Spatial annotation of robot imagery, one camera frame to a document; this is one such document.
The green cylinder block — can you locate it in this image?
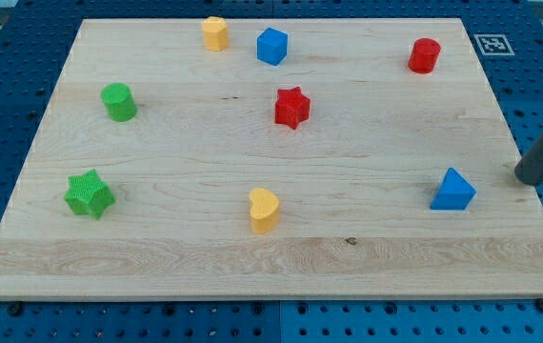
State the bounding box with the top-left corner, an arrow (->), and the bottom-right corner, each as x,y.
100,83 -> 137,122

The red star block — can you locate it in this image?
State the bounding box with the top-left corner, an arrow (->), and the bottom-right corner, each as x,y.
274,87 -> 311,130

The green star block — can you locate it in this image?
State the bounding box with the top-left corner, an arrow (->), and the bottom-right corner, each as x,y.
64,169 -> 115,220

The red cylinder block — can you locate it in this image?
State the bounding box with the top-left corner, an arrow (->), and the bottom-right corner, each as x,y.
408,37 -> 441,74

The light wooden board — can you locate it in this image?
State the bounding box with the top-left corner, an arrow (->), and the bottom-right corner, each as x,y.
0,18 -> 543,301

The white fiducial marker tag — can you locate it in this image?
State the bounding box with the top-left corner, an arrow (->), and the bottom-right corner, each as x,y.
473,33 -> 514,56

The blue triangle block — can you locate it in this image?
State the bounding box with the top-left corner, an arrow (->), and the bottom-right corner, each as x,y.
430,168 -> 476,211

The yellow pentagon block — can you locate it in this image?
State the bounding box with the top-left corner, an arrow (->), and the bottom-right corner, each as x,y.
201,16 -> 229,51

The yellow heart block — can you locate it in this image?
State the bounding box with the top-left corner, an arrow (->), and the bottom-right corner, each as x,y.
249,188 -> 280,234

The blue cube block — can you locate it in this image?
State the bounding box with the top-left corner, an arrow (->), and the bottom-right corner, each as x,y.
256,28 -> 289,66

